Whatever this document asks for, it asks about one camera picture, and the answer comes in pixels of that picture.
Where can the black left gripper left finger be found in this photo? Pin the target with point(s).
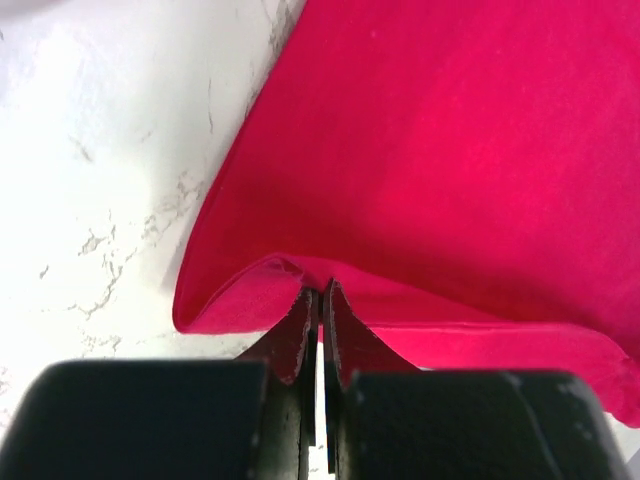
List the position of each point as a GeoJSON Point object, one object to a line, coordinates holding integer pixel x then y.
{"type": "Point", "coordinates": [289, 347]}

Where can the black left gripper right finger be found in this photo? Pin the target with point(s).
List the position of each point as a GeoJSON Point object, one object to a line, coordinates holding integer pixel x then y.
{"type": "Point", "coordinates": [350, 346]}

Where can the red t shirt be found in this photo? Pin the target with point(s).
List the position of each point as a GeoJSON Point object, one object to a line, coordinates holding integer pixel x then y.
{"type": "Point", "coordinates": [468, 171]}

